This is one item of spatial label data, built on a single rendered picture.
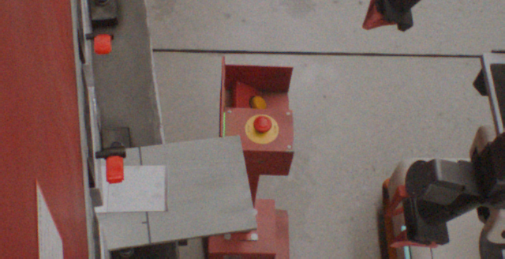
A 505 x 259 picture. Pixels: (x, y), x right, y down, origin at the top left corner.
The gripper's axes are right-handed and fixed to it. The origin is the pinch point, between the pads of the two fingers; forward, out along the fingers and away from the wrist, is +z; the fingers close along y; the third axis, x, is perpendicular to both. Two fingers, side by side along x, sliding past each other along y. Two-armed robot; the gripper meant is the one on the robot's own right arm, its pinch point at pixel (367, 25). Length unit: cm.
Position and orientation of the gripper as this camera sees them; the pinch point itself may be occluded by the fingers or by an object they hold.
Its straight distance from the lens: 150.9
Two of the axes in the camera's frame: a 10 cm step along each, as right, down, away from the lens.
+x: 8.6, 2.4, 4.5
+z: -5.1, 4.4, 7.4
